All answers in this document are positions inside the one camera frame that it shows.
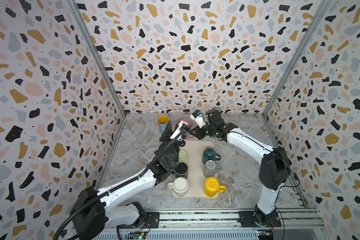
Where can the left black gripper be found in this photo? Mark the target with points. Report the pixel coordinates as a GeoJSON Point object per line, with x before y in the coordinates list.
{"type": "Point", "coordinates": [164, 137]}

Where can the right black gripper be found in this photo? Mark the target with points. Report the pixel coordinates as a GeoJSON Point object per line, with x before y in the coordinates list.
{"type": "Point", "coordinates": [198, 132]}

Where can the light blue yellow-inside mug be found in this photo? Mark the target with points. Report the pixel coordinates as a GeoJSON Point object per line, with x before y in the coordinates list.
{"type": "Point", "coordinates": [163, 123]}

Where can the dark green mug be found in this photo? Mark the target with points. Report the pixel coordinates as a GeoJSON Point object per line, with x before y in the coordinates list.
{"type": "Point", "coordinates": [210, 154]}

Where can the pink patterned mug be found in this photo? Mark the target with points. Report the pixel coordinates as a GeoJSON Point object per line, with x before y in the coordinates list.
{"type": "Point", "coordinates": [190, 124]}

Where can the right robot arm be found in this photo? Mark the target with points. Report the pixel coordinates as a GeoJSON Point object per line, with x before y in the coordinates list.
{"type": "Point", "coordinates": [274, 168]}

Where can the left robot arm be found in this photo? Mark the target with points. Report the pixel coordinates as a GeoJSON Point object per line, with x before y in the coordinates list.
{"type": "Point", "coordinates": [94, 209]}

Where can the light green mug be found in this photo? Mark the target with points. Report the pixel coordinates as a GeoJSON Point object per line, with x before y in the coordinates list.
{"type": "Point", "coordinates": [183, 157]}

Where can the black mug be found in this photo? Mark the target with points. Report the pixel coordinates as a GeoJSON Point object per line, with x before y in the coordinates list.
{"type": "Point", "coordinates": [181, 171]}

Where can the grey mug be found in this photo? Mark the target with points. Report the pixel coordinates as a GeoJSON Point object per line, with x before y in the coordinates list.
{"type": "Point", "coordinates": [209, 169]}

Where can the white mug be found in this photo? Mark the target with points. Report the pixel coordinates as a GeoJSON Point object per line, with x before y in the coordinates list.
{"type": "Point", "coordinates": [179, 187]}

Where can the yellow mug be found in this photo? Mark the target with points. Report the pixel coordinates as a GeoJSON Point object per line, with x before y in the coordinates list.
{"type": "Point", "coordinates": [212, 187]}

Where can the cream plastic tray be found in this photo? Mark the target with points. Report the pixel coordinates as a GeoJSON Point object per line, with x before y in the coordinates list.
{"type": "Point", "coordinates": [196, 179]}

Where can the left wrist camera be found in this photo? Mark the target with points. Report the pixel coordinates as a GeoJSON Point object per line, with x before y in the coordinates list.
{"type": "Point", "coordinates": [180, 134]}

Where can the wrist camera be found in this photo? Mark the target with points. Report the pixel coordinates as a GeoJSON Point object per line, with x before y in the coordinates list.
{"type": "Point", "coordinates": [180, 134]}
{"type": "Point", "coordinates": [198, 117]}

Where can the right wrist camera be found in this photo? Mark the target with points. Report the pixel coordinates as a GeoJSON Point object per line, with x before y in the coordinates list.
{"type": "Point", "coordinates": [198, 117]}

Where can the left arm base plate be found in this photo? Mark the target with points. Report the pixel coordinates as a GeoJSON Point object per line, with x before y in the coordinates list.
{"type": "Point", "coordinates": [149, 220]}

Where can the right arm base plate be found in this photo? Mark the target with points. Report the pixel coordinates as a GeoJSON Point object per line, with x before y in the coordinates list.
{"type": "Point", "coordinates": [257, 219]}

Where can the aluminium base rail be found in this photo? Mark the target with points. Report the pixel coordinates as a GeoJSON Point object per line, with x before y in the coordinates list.
{"type": "Point", "coordinates": [222, 224]}

